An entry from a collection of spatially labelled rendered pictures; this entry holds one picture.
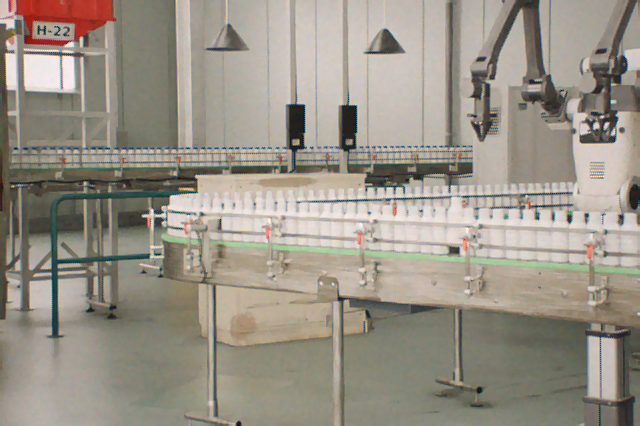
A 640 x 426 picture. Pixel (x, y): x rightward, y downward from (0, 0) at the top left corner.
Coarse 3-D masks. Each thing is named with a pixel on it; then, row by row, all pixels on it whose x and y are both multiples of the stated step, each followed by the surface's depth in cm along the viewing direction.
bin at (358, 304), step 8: (352, 304) 483; (360, 304) 480; (368, 304) 478; (376, 304) 475; (384, 304) 473; (392, 304) 470; (400, 304) 467; (408, 304) 465; (344, 312) 474; (408, 312) 465; (416, 312) 467; (328, 320) 466; (368, 320) 453; (368, 328) 453
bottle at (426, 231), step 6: (426, 210) 423; (432, 210) 424; (426, 216) 423; (432, 216) 424; (426, 228) 423; (426, 234) 423; (426, 240) 423; (432, 240) 423; (420, 246) 425; (426, 246) 423; (426, 252) 423; (432, 252) 423
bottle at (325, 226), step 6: (324, 204) 454; (330, 204) 454; (324, 210) 454; (330, 210) 454; (324, 216) 452; (330, 216) 452; (324, 222) 453; (330, 222) 452; (324, 228) 453; (330, 228) 453; (324, 234) 453; (330, 234) 453; (324, 240) 453; (330, 240) 453; (324, 246) 453; (330, 246) 453
